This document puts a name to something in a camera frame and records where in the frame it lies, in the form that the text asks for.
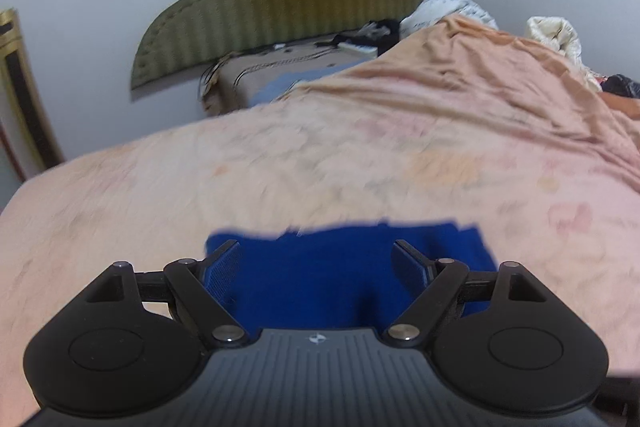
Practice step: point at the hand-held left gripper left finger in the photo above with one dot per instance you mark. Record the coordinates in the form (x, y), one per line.
(222, 269)

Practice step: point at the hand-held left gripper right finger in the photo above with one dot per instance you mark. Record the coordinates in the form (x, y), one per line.
(410, 267)

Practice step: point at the blue small garment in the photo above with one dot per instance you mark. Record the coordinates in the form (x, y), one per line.
(320, 277)

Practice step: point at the pink bed sheet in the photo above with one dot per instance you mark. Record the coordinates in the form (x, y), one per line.
(350, 147)

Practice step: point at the light blue cloth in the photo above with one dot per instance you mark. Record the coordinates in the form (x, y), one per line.
(280, 88)

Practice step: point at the black clothing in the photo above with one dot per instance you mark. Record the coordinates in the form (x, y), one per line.
(375, 36)

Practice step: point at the white quilt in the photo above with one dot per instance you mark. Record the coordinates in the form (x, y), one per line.
(445, 12)

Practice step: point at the cream quilt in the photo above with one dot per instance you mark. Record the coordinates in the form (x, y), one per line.
(557, 37)

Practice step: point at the gold framed panel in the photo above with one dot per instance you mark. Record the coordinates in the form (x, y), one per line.
(20, 82)

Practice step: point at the dark bag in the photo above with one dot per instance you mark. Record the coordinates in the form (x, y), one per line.
(622, 84)

